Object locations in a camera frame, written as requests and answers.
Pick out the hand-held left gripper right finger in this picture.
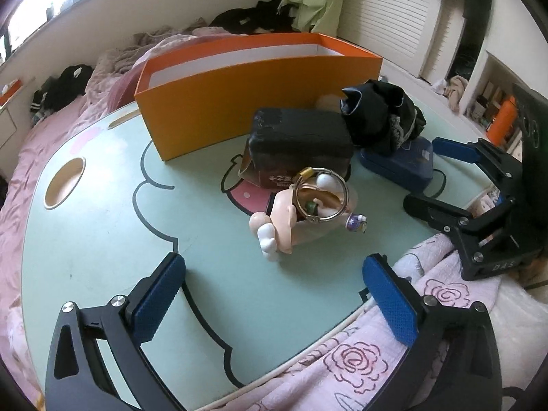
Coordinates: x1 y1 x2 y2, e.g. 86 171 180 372
362 253 503 411

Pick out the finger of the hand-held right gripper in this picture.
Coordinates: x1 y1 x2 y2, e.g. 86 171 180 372
403 194 517 250
432 136 525 198

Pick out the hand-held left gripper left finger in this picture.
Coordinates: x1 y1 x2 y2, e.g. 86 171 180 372
45 252 187 411

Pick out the blue case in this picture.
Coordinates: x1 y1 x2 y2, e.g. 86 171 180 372
359 137 435 193

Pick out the black and white plush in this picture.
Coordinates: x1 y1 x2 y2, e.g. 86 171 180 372
340 79 426 157

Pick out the doll figure keychain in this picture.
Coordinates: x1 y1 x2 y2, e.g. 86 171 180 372
249 167 369 262

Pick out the dark red packet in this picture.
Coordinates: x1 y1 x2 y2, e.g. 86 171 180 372
249 107 355 176

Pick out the brown card box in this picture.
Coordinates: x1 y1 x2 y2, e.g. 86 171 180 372
237 146 354 192

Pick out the orange cardboard box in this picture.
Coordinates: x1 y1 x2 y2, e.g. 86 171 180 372
134 32 383 162

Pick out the green cartoon desktop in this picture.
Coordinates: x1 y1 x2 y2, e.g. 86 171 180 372
21 103 506 411

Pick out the orange bottle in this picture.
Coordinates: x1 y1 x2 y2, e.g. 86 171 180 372
488 96 519 146

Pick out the beige cloth heap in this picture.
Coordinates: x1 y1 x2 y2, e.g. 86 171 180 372
443 75 469 114

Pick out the rose-print quilt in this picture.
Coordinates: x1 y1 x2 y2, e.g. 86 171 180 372
201 184 548 411

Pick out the white open shelf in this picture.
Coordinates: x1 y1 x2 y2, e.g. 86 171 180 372
462 49 548 138

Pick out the white louvered door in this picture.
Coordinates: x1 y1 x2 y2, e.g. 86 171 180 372
342 0 467 80

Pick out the pink bed sheet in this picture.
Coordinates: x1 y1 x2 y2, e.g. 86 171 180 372
0 43 146 411

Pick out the green hanging cloth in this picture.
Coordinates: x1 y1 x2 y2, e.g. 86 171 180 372
282 0 345 35

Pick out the white drawer cabinet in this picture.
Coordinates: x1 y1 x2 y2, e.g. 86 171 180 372
0 103 20 155

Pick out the black striped clothes heap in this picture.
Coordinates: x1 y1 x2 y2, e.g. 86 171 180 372
30 64 95 127

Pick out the pale pink crumpled blanket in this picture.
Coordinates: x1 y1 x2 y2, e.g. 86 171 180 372
94 26 249 78

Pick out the orange tissue box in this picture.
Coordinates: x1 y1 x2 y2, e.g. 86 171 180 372
0 79 23 105

